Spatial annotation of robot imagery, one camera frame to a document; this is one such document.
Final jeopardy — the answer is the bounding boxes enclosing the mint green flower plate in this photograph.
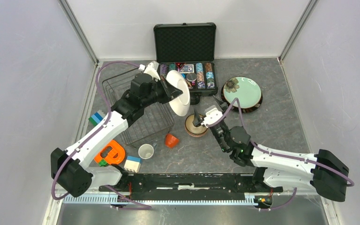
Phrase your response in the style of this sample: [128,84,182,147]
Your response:
[221,76,263,112]

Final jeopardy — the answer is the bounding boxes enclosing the white mug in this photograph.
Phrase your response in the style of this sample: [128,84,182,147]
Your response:
[138,143,158,159]

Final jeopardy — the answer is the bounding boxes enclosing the black poker chip case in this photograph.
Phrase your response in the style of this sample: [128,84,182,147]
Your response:
[153,22,218,105]

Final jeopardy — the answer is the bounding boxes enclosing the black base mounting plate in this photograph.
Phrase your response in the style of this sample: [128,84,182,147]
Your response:
[114,173,283,201]

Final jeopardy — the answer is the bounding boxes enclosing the blue green stacked blocks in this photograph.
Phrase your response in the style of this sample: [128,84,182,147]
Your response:
[88,110,105,126]

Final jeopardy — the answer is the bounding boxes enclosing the dark brown bottom plate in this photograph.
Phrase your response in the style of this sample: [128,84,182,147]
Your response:
[221,89,263,113]

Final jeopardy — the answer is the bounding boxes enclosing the blue white toy block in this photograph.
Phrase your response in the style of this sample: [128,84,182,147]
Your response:
[124,156,142,173]

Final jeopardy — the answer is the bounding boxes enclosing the tan ceramic bowl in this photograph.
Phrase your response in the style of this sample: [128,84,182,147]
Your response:
[185,114,208,137]

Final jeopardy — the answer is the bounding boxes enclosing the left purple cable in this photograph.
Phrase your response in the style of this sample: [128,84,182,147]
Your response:
[51,61,153,210]

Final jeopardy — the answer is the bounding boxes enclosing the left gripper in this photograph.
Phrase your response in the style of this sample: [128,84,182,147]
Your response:
[142,75,182,107]

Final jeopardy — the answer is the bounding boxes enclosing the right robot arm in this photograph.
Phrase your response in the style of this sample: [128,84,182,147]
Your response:
[193,98,355,202]

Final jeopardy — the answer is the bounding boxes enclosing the purple cable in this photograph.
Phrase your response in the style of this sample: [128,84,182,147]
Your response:
[51,61,153,210]
[212,97,355,212]

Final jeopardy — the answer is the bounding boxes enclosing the green dice block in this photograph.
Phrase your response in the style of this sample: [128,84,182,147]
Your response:
[98,159,108,167]

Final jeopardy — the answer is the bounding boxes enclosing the orange small cup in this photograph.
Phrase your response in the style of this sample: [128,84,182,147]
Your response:
[165,133,180,148]

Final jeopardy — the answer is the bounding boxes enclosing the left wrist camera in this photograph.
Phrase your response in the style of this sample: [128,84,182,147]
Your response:
[138,61,161,81]

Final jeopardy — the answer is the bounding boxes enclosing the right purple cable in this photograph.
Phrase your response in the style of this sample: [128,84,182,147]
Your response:
[212,97,355,212]

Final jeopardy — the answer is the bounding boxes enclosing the silver round dealer button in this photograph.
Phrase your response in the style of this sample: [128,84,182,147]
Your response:
[186,73,197,82]

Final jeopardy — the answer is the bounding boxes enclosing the black wire dish rack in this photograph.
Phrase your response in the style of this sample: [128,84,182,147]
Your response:
[101,68,174,148]

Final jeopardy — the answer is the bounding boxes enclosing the white plate teal rim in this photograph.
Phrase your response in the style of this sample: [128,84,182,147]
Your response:
[166,70,190,116]

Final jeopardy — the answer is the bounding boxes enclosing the orange tape dispenser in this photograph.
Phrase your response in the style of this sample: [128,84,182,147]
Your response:
[94,140,126,165]

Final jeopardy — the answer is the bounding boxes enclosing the white cable duct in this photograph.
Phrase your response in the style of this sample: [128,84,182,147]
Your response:
[63,193,258,206]

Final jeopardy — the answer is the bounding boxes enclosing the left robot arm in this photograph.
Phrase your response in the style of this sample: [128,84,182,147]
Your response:
[50,70,190,200]

